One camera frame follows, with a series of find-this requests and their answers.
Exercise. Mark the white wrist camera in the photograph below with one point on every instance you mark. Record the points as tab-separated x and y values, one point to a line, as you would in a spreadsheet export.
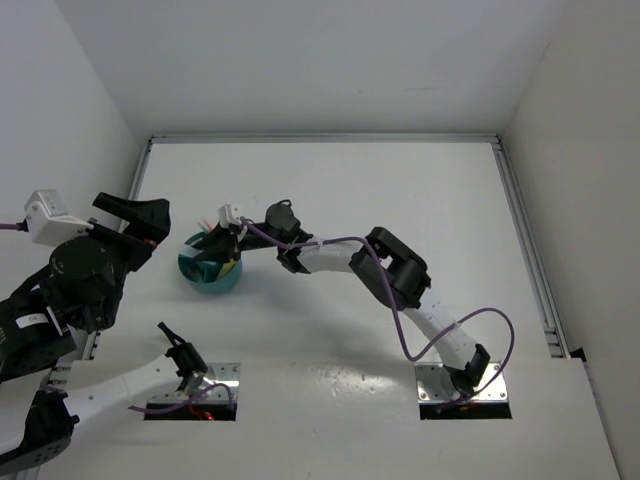
48	221
230	215

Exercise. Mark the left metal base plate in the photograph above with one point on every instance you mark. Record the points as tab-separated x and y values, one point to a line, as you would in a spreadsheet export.
226	375

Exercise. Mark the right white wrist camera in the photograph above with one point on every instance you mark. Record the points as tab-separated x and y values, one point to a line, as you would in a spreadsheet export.
230	215

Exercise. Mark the blue highlighter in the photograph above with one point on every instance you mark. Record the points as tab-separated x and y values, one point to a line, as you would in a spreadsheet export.
189	252

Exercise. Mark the yellow highlighter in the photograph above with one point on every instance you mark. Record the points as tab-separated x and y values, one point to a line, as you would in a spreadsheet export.
226	268

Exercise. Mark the metal base plate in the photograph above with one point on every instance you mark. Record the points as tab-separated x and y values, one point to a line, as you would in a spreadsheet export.
226	375
434	385

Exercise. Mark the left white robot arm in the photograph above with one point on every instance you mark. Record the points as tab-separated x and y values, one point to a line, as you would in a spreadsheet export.
37	423

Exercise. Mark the teal round organizer container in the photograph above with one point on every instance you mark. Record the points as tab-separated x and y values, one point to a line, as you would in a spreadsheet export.
201	276

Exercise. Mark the aluminium table frame rail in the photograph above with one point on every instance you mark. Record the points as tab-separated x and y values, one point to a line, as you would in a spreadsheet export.
325	391

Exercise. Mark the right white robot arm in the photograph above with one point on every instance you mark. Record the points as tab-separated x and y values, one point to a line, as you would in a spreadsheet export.
393	273

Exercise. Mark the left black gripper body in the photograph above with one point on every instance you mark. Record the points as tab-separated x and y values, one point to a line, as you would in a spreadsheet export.
135	252

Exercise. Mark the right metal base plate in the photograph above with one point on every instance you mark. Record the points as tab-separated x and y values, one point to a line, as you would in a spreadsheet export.
434	385

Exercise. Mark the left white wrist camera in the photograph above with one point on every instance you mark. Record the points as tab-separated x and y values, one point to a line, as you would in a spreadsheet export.
48	221

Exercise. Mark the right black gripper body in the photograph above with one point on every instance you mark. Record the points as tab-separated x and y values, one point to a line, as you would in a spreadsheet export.
232	244

